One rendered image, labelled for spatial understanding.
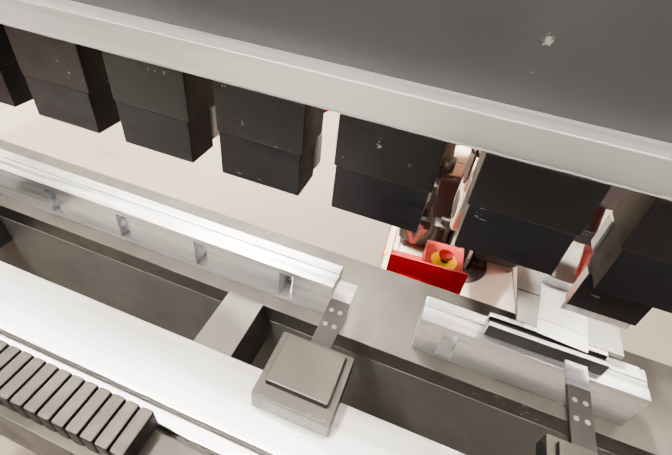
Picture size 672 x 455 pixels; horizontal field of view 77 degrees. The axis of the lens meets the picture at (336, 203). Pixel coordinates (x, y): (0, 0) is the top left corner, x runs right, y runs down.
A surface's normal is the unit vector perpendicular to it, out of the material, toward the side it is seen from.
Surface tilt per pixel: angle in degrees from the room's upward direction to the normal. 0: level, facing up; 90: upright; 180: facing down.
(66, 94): 90
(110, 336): 0
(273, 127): 90
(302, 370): 0
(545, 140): 90
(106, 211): 90
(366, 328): 0
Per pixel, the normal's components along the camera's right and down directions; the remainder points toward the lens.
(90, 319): 0.10, -0.77
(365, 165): -0.34, 0.57
